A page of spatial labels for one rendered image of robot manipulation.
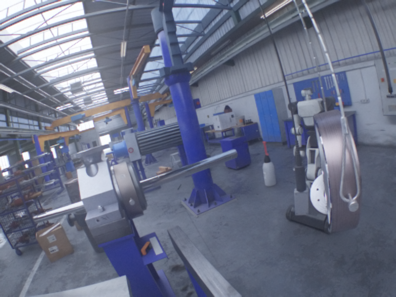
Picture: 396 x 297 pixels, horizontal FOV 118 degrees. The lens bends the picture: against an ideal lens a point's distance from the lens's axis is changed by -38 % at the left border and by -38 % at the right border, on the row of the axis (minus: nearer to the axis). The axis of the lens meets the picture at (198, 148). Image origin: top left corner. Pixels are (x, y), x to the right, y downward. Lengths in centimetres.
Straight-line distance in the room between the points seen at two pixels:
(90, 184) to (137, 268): 53
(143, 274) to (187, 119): 230
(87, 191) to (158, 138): 385
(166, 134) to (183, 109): 197
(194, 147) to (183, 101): 72
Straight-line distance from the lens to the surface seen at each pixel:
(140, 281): 121
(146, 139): 471
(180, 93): 294
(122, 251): 106
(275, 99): 614
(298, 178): 85
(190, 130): 291
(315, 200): 92
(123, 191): 111
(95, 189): 107
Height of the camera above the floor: 143
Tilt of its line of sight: 9 degrees down
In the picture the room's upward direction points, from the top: 14 degrees counter-clockwise
